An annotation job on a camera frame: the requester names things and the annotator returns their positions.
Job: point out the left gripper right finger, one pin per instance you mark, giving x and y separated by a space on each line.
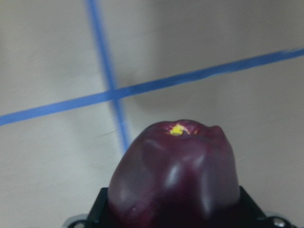
248 209

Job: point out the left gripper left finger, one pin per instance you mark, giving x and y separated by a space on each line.
99 211

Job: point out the dark red apple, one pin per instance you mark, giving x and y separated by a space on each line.
179 174

